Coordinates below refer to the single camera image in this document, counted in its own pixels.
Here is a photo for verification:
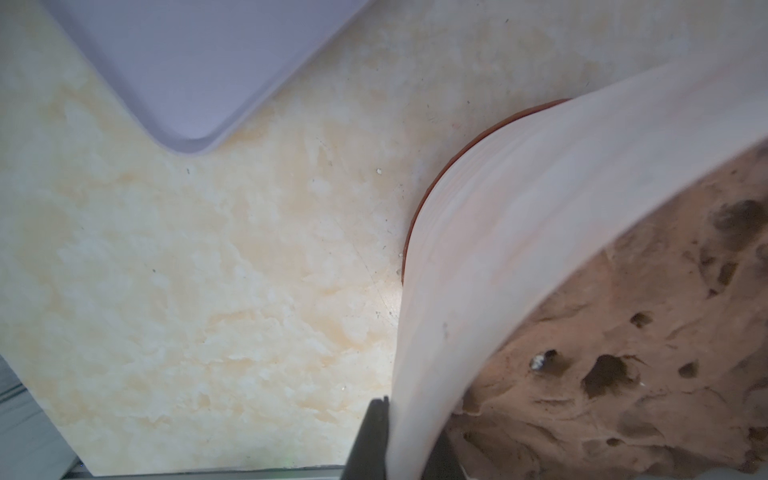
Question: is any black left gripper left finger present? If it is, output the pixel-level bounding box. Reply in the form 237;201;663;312
340;396;389;480

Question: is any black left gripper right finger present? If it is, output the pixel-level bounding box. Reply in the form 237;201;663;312
421;430;467;480

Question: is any white ceramic pot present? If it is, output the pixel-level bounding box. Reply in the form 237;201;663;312
386;39;767;479

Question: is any brown soil in pot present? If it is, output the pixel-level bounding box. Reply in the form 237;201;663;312
447;146;767;479

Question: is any terracotta saucer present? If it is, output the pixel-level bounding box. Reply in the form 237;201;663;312
400;97;571;286

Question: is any lavender plastic tray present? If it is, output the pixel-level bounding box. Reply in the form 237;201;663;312
43;1;369;155

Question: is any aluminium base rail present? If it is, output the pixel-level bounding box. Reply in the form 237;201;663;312
63;462;343;480

